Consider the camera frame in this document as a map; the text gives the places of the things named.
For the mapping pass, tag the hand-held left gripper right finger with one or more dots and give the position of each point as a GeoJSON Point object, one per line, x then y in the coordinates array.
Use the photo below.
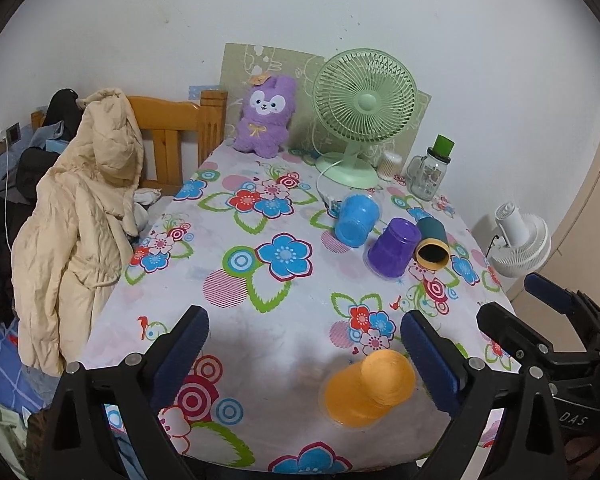
{"type": "Point", "coordinates": [430, 365]}

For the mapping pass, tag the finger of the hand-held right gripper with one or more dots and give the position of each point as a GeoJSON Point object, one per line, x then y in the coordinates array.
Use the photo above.
{"type": "Point", "coordinates": [510, 327]}
{"type": "Point", "coordinates": [547, 290]}

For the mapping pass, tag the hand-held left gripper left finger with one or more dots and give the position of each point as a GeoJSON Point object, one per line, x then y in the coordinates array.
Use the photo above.
{"type": "Point", "coordinates": [180, 355]}

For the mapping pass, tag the orange plastic cup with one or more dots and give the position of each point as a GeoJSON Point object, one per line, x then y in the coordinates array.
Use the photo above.
{"type": "Point", "coordinates": [370, 387]}

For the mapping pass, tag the dark teal cup yellow inside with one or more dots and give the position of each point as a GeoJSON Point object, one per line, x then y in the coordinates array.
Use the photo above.
{"type": "Point", "coordinates": [432, 255]}

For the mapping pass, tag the purple plastic cup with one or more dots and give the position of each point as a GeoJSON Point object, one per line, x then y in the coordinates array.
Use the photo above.
{"type": "Point", "coordinates": [394, 247]}

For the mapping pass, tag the blue plastic cup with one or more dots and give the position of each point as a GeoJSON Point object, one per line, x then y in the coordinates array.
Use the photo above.
{"type": "Point", "coordinates": [356, 217]}

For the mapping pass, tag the white round fan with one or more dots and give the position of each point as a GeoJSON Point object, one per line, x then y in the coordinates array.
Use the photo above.
{"type": "Point", "coordinates": [525, 245]}

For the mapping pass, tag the grey white cloth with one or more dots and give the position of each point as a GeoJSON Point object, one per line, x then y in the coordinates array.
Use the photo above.
{"type": "Point", "coordinates": [144, 207]}

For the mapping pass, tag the glass mug jar green lid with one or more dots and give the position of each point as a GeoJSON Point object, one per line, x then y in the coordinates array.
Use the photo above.
{"type": "Point", "coordinates": [426, 180]}

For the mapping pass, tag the beige padded jacket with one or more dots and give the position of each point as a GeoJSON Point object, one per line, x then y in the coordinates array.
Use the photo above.
{"type": "Point", "coordinates": [75, 220]}

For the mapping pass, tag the blue checkered bedding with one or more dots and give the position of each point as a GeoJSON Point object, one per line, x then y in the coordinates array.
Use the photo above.
{"type": "Point", "coordinates": [0, 360]}

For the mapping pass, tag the clear cotton swab container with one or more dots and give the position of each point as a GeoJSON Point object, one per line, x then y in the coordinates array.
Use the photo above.
{"type": "Point", "coordinates": [389, 165]}

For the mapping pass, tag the pile of dark clothes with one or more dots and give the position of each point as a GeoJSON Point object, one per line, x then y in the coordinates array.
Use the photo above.
{"type": "Point", "coordinates": [10, 240]}

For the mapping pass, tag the wooden chair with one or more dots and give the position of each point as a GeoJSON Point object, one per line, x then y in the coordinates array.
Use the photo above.
{"type": "Point", "coordinates": [180, 115]}

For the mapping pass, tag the purple plush bunny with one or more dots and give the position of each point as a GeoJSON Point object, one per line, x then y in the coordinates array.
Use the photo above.
{"type": "Point", "coordinates": [262, 120]}

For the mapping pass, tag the green desk fan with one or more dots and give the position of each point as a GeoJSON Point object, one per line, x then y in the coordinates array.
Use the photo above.
{"type": "Point", "coordinates": [364, 102]}

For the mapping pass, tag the green printed cushion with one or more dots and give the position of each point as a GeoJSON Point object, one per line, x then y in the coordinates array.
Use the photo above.
{"type": "Point", "coordinates": [240, 60]}

